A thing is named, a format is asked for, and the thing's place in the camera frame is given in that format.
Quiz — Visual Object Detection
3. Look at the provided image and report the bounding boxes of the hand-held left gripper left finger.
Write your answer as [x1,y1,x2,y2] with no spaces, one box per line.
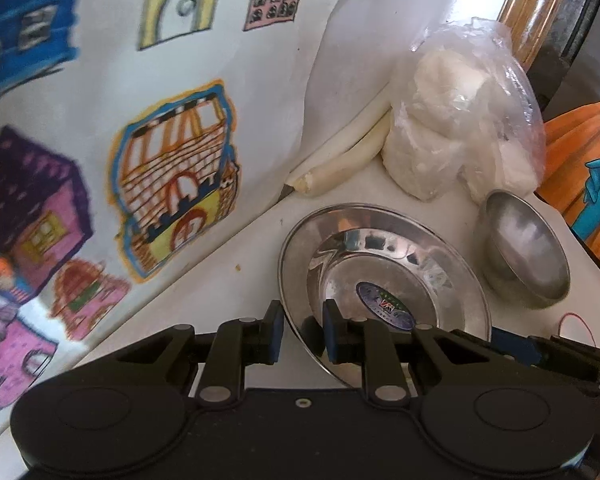
[114,300,286,405]

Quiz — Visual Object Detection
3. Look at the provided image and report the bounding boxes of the wooden door frame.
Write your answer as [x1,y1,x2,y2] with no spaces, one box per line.
[497,0,595,70]

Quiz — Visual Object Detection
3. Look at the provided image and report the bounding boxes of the clear bag of white lumps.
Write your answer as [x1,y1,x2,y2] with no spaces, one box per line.
[382,17,548,203]

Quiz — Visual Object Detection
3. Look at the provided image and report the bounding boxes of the dark door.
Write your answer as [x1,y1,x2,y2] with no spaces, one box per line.
[527,0,600,117]

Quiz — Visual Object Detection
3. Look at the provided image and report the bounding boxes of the colourful houses drawing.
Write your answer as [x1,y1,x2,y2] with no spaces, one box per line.
[0,0,446,443]

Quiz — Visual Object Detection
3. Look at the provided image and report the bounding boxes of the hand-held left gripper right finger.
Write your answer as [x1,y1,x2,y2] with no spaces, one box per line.
[322,299,492,405]

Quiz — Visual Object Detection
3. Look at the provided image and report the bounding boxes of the steel plate with round sticker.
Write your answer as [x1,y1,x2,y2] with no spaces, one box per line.
[278,203,493,388]

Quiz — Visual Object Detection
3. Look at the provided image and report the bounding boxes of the orange dress poster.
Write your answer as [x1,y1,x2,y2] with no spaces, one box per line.
[535,100,600,262]

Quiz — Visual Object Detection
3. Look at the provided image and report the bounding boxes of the white printed table mat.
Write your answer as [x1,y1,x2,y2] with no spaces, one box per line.
[0,150,600,466]

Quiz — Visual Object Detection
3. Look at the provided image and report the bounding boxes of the small steel bowl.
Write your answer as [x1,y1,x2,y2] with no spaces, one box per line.
[473,189,572,310]

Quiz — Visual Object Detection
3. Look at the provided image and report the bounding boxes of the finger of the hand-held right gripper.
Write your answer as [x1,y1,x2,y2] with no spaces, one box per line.
[490,327,600,393]

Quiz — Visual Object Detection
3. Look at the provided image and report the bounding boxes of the thin red wire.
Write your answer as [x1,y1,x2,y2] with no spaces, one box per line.
[554,312,599,347]

